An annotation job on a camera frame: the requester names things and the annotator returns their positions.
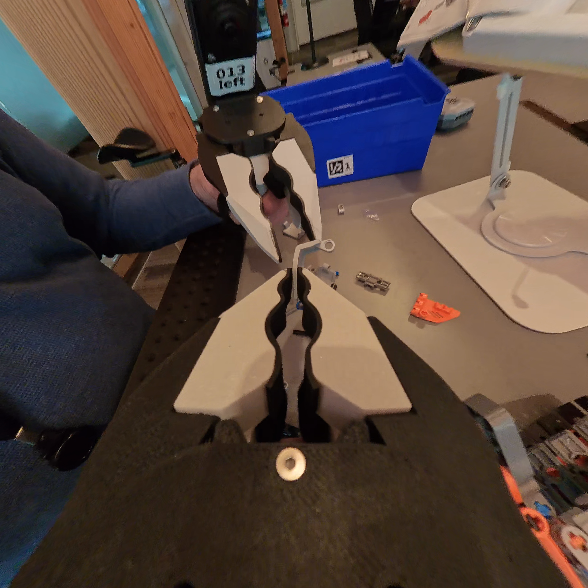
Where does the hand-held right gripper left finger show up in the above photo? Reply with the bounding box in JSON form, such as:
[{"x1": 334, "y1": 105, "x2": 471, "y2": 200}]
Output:
[{"x1": 173, "y1": 269, "x2": 292, "y2": 443}]

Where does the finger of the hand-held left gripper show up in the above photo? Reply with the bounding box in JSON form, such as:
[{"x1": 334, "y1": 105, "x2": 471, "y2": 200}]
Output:
[
  {"x1": 215, "y1": 153, "x2": 283, "y2": 265},
  {"x1": 270, "y1": 137, "x2": 322, "y2": 242}
]

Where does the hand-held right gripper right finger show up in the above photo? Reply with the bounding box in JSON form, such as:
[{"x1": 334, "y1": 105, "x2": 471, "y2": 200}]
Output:
[{"x1": 296, "y1": 268, "x2": 413, "y2": 443}]

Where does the white curved panel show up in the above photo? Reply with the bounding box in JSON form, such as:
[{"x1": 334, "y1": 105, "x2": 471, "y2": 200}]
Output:
[{"x1": 285, "y1": 238, "x2": 336, "y2": 318}]

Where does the person's left forearm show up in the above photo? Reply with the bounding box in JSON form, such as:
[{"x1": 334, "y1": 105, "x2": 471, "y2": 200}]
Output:
[{"x1": 99, "y1": 163, "x2": 221, "y2": 258}]

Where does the person's left hand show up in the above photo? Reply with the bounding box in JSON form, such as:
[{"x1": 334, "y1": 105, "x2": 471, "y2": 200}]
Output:
[{"x1": 189, "y1": 161, "x2": 291, "y2": 227}]

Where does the grey H-shaped connector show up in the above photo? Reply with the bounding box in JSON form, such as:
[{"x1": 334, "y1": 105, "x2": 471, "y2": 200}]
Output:
[{"x1": 355, "y1": 271, "x2": 392, "y2": 295}]

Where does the orange wedge brick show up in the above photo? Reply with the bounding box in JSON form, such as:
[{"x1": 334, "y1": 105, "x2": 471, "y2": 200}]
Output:
[{"x1": 410, "y1": 292, "x2": 461, "y2": 324}]

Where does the blue plastic bin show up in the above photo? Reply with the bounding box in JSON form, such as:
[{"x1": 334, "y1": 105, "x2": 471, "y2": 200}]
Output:
[{"x1": 259, "y1": 55, "x2": 451, "y2": 188}]

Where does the flat grey panel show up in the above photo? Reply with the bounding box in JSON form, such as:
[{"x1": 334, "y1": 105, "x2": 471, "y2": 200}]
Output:
[{"x1": 307, "y1": 263, "x2": 341, "y2": 290}]

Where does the black pole stand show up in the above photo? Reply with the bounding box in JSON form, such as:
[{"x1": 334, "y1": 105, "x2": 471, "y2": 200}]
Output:
[{"x1": 305, "y1": 0, "x2": 318, "y2": 70}]

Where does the black chair armrest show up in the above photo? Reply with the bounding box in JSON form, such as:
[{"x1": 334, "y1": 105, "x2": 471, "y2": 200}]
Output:
[{"x1": 97, "y1": 128, "x2": 187, "y2": 168}]

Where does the wooden pillar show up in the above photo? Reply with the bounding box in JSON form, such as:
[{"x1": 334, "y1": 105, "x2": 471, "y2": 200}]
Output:
[{"x1": 0, "y1": 0, "x2": 207, "y2": 182}]

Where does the grey toy control hub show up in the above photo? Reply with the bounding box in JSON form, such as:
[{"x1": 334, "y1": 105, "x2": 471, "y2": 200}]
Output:
[{"x1": 436, "y1": 96, "x2": 475, "y2": 131}]

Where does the grey orange tracked toy robot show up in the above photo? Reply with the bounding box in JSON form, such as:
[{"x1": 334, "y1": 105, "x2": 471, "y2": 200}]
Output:
[{"x1": 464, "y1": 393, "x2": 588, "y2": 588}]

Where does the white book stand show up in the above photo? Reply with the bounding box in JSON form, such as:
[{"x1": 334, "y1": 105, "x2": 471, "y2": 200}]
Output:
[{"x1": 397, "y1": 0, "x2": 588, "y2": 334}]

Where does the person's clothed body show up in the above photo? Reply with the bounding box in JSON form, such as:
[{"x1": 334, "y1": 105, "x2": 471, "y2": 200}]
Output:
[{"x1": 0, "y1": 108, "x2": 157, "y2": 588}]

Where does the open instruction booklet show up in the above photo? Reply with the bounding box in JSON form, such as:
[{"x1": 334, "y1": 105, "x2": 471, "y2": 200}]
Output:
[{"x1": 397, "y1": 0, "x2": 575, "y2": 47}]

